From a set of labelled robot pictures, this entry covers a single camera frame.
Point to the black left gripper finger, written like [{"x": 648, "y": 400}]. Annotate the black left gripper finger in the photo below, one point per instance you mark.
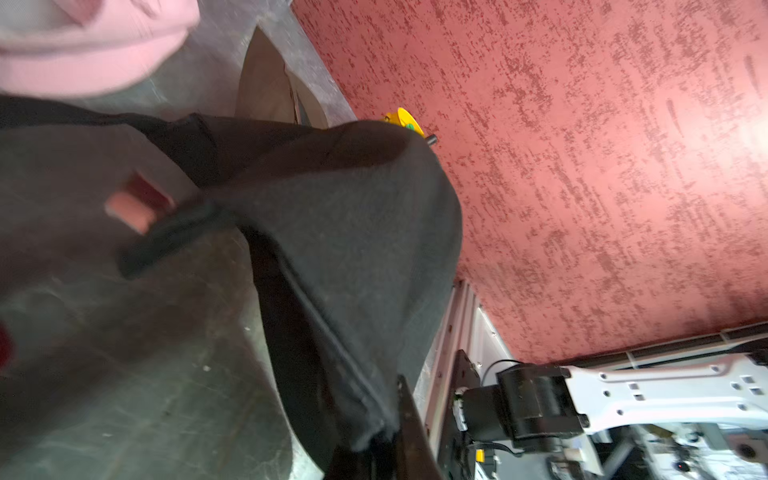
[{"x": 414, "y": 458}]

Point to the brown baseball cap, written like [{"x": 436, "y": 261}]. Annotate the brown baseball cap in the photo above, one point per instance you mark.
[{"x": 269, "y": 91}]

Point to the yellow plastic cup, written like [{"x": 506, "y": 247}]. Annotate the yellow plastic cup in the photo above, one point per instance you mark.
[{"x": 401, "y": 117}]

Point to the dark red baseball cap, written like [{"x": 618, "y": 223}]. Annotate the dark red baseball cap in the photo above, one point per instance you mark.
[{"x": 7, "y": 347}]

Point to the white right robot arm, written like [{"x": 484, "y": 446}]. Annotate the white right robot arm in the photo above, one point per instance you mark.
[{"x": 533, "y": 405}]

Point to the pink baseball cap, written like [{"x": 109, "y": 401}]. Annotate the pink baseball cap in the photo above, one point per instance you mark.
[{"x": 75, "y": 49}]

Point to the black baseball cap letter R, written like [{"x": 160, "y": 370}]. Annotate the black baseball cap letter R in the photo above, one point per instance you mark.
[{"x": 187, "y": 298}]

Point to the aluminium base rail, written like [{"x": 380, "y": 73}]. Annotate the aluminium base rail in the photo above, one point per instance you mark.
[{"x": 465, "y": 327}]

